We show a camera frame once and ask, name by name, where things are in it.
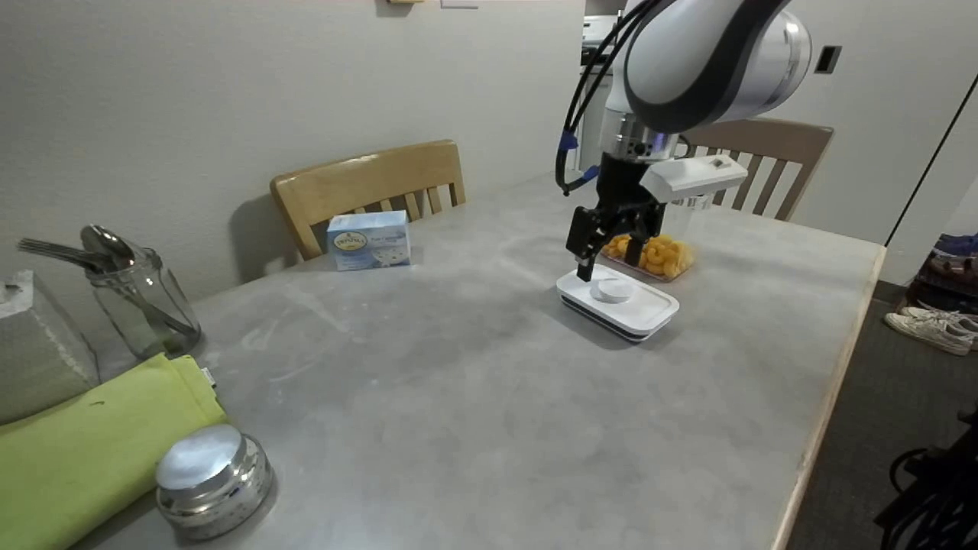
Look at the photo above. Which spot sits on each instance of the black wheeled frame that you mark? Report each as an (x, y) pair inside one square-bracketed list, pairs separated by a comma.
[(934, 489)]

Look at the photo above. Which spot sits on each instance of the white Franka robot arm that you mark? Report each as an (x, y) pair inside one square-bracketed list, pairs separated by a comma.
[(704, 51)]

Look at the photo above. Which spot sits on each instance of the metal spoon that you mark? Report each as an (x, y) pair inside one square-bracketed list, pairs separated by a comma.
[(108, 246)]

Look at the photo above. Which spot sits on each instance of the dark bag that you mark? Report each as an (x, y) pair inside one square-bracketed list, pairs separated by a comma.
[(951, 269)]

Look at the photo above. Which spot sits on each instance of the black wall plate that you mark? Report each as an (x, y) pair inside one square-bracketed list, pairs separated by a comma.
[(828, 58)]

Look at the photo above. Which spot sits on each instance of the small light blue box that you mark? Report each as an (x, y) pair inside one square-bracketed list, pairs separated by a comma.
[(369, 243)]

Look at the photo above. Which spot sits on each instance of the white sneaker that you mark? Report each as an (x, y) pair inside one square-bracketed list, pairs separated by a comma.
[(928, 335), (957, 317)]

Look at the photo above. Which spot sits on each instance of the round silver metal tin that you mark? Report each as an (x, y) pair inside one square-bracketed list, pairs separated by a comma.
[(210, 477)]

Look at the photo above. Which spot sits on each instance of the yellow toy object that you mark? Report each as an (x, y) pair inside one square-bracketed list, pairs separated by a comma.
[(667, 256)]

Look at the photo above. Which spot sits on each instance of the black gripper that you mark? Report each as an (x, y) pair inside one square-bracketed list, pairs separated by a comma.
[(628, 183)]

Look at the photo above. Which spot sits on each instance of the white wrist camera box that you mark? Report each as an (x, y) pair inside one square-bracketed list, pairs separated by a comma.
[(692, 176)]

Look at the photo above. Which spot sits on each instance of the green folded cloth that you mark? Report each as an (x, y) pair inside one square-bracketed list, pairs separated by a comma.
[(93, 438)]

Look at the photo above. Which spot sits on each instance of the clear plastic food container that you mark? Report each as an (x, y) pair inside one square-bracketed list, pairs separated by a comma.
[(689, 218)]

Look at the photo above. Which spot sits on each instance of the light wooden slat-back chair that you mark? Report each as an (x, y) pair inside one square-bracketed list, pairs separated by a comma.
[(779, 141), (355, 178)]

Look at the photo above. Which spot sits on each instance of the grey tissue box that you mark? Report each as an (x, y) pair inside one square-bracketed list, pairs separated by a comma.
[(42, 356)]

